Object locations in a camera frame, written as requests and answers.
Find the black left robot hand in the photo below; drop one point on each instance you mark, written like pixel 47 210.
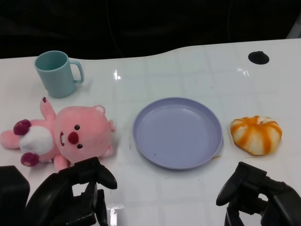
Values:
pixel 54 200

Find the black round table grommet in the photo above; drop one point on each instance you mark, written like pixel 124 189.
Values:
pixel 258 57

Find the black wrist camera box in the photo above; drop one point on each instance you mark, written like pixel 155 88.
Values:
pixel 11 195

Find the pink plush beaver doll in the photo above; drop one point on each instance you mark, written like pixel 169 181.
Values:
pixel 82 122

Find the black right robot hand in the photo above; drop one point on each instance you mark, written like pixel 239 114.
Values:
pixel 279 202

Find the teal plastic mug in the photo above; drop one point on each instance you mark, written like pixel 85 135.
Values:
pixel 58 80

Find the lavender plastic plate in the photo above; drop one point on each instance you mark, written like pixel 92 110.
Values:
pixel 176 134

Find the orange white striped bun toy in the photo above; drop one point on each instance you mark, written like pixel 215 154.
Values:
pixel 256 136

